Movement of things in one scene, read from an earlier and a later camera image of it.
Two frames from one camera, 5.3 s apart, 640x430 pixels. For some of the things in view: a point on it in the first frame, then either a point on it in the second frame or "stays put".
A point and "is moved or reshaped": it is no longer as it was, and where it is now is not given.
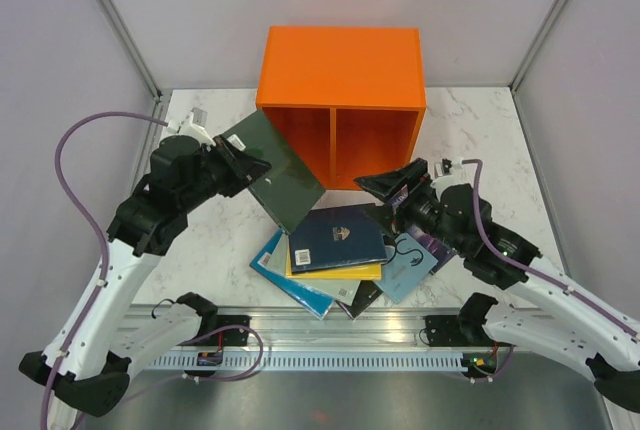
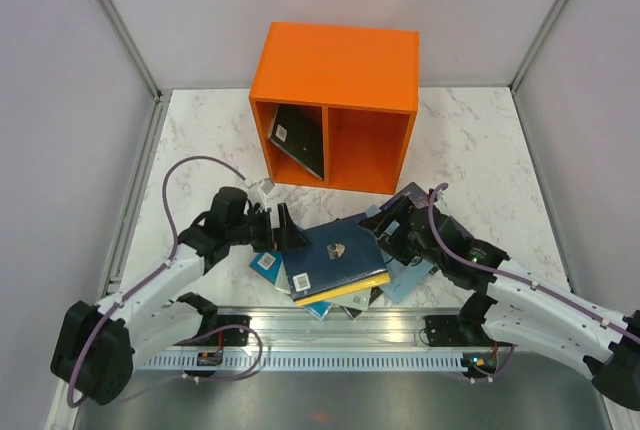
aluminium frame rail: [378, 328] stays put
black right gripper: [387, 182] to [397, 210]
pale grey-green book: [340, 290] to [360, 301]
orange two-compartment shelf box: [348, 100] stays put
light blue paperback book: [407, 264] stays put
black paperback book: [366, 293] stays put
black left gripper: [242, 167] to [288, 236]
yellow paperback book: [368, 271] to [374, 281]
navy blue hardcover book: [335, 236] is moved or reshaped
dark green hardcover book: [286, 189] to [298, 131]
